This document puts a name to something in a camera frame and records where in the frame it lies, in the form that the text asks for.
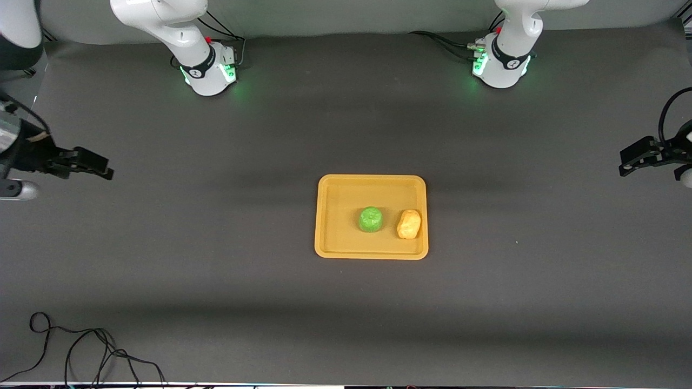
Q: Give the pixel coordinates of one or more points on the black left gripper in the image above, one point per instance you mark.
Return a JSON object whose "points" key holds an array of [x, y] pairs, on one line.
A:
{"points": [[666, 151]]}

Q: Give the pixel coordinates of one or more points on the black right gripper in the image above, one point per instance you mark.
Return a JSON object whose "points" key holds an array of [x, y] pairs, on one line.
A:
{"points": [[33, 155]]}

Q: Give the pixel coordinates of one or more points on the yellow potato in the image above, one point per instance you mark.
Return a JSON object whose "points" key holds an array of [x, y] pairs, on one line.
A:
{"points": [[409, 224]]}

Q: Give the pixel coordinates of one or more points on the green apple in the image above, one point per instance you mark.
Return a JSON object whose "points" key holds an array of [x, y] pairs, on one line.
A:
{"points": [[371, 219]]}

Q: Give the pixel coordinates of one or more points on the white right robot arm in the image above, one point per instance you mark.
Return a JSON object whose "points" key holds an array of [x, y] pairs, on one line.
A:
{"points": [[184, 32]]}

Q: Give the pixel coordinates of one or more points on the yellow rectangular plastic tray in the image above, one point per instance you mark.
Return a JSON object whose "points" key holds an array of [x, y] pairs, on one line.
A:
{"points": [[340, 227]]}

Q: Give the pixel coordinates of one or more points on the dark grey table mat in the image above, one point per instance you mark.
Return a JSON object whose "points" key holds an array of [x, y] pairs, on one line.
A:
{"points": [[216, 292]]}

